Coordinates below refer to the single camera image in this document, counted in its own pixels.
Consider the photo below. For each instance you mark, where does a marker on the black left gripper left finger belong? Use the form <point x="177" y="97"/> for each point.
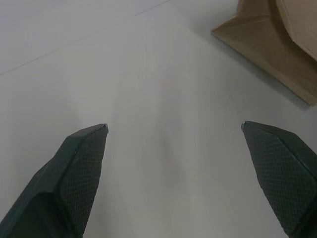
<point x="67" y="183"/>

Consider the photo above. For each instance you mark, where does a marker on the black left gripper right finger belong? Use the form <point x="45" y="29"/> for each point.
<point x="280" y="178"/>

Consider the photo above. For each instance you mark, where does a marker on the brown paper bag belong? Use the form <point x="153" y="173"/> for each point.
<point x="272" y="37"/>

